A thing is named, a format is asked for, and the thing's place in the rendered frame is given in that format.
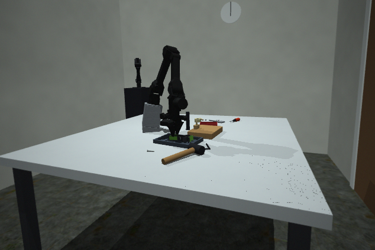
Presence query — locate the wooden-handled mallet with black head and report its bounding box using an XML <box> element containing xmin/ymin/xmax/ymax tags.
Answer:
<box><xmin>161</xmin><ymin>143</ymin><xmax>205</xmax><ymax>165</ymax></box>

